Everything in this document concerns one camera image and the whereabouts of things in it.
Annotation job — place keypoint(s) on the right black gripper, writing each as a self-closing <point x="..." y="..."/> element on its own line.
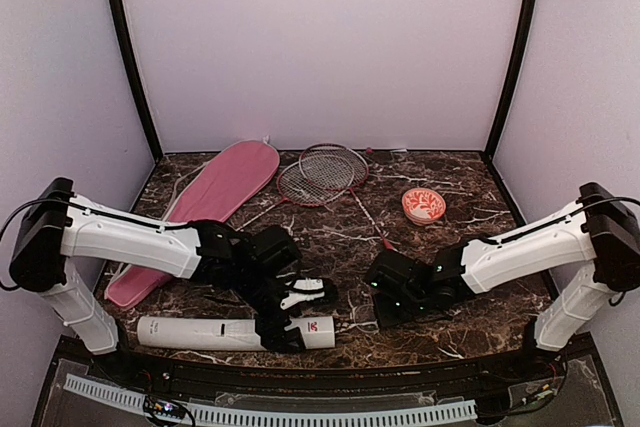
<point x="384" y="316"/>

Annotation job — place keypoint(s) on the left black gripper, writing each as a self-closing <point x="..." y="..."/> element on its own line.
<point x="276" y="341"/>

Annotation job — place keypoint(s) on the red racket underneath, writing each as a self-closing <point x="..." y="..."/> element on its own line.
<point x="294" y="188"/>

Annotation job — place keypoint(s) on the red racket with visible handle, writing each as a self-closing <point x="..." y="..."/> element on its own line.
<point x="336" y="167"/>

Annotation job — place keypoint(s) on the white shuttlecock tube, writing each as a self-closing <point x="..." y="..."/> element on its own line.
<point x="226" y="334"/>

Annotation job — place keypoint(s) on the pink racket cover bag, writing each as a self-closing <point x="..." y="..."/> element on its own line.
<point x="221" y="187"/>

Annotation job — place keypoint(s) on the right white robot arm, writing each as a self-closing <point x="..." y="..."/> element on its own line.
<point x="599" y="232"/>

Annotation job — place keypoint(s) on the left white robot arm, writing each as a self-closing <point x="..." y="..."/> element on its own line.
<point x="60" y="225"/>

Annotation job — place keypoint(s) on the red patterned bowl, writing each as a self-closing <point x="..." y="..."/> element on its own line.
<point x="423" y="206"/>

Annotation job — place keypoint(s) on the small circuit board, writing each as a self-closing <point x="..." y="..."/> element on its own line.
<point x="163" y="409"/>

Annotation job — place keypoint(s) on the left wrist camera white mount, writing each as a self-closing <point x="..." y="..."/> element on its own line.
<point x="302" y="290"/>

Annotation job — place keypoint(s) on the white slotted cable duct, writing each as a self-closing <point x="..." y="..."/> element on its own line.
<point x="201" y="414"/>

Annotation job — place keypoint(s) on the black front table rail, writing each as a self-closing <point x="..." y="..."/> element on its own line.
<point x="477" y="376"/>

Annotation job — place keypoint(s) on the right black frame post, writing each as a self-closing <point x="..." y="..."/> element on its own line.
<point x="516" y="58"/>

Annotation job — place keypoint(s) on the black frame post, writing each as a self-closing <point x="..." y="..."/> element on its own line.
<point x="516" y="58"/>
<point x="128" y="57"/>

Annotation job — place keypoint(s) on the left black frame post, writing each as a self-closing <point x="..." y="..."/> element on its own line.
<point x="128" y="57"/>

